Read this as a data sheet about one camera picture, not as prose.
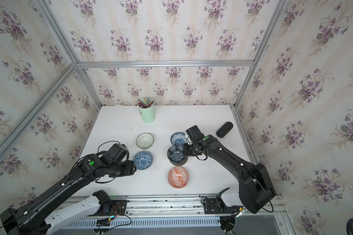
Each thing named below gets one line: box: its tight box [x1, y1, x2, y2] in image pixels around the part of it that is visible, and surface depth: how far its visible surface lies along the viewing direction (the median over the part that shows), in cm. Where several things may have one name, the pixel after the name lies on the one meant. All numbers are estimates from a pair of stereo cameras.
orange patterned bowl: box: [167, 166, 190, 189], surface depth 83 cm
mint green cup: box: [138, 104, 156, 123], surface depth 107 cm
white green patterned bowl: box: [135, 132, 155, 150], surface depth 98 cm
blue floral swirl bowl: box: [133, 150, 154, 170], surface depth 90 cm
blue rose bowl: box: [170, 132, 187, 147], surface depth 100 cm
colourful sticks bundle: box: [137, 96, 154, 109], surface depth 106 cm
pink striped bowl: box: [169, 157, 188, 166], surface depth 84 cm
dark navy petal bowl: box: [167, 145, 187, 163], surface depth 86 cm
